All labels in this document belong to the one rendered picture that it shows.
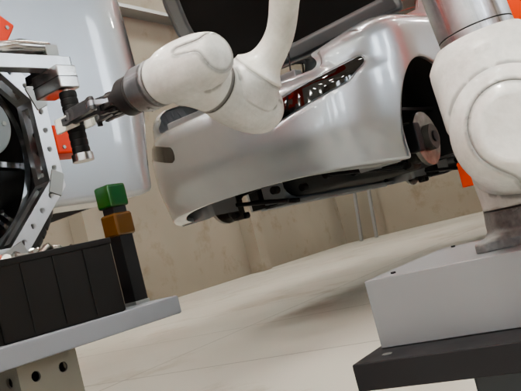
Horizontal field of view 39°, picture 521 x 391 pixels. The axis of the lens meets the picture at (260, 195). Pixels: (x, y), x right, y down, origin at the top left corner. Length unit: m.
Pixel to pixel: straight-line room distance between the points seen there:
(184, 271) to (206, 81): 10.56
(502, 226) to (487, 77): 0.31
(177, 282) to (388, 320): 10.52
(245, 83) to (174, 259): 10.34
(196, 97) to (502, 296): 0.61
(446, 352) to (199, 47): 0.63
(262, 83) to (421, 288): 0.49
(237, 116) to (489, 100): 0.59
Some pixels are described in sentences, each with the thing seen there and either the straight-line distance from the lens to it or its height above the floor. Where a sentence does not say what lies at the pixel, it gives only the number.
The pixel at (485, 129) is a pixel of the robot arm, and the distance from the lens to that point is 0.90.
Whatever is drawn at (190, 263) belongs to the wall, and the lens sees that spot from 11.93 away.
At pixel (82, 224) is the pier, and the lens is 10.02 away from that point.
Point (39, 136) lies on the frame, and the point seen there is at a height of 0.86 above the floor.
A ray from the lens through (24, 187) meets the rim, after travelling 1.80.
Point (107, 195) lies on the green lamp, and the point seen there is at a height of 0.64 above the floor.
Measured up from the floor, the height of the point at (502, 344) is 0.30.
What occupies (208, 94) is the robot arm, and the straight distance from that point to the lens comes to 1.30.
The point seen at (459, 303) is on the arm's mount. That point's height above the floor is 0.35.
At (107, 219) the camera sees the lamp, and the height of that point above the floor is 0.60.
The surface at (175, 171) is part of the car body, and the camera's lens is 4.38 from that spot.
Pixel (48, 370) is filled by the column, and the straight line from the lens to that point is 1.11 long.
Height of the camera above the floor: 0.50
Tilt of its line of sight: 4 degrees up
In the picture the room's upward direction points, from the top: 14 degrees counter-clockwise
